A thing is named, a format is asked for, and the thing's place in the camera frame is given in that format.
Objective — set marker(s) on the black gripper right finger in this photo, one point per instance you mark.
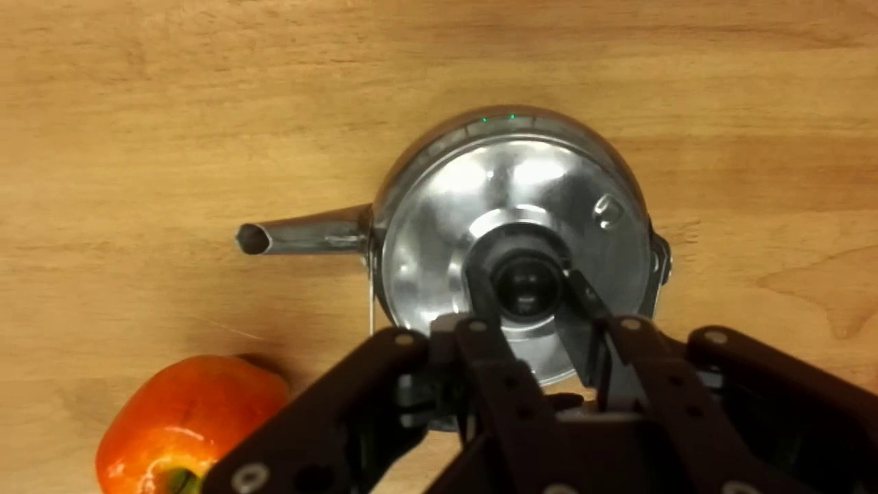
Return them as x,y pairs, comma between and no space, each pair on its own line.
730,413

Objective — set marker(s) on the silver metal kettle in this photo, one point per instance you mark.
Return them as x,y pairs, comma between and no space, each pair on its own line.
311,233

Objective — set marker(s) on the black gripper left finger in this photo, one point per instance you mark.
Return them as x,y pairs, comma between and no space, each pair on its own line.
385,413

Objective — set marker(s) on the red-orange toy fruit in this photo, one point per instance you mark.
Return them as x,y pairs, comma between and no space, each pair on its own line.
174,419

